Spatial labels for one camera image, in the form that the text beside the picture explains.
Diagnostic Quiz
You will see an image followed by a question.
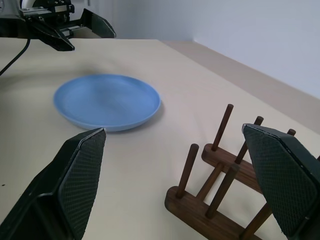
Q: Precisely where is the wooden dish rack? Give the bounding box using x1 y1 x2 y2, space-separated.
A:
164 103 320 240

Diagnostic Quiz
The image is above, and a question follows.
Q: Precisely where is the blue plate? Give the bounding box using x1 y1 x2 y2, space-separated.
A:
53 73 162 133

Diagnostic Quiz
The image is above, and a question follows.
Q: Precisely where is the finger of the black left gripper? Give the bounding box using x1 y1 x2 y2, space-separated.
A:
82 8 117 39
24 16 76 52

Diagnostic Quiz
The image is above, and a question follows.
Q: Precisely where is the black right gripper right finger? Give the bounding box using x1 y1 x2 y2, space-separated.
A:
241 123 320 238

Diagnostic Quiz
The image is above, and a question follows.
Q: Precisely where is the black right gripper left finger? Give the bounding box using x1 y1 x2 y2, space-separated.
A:
0 127 107 240

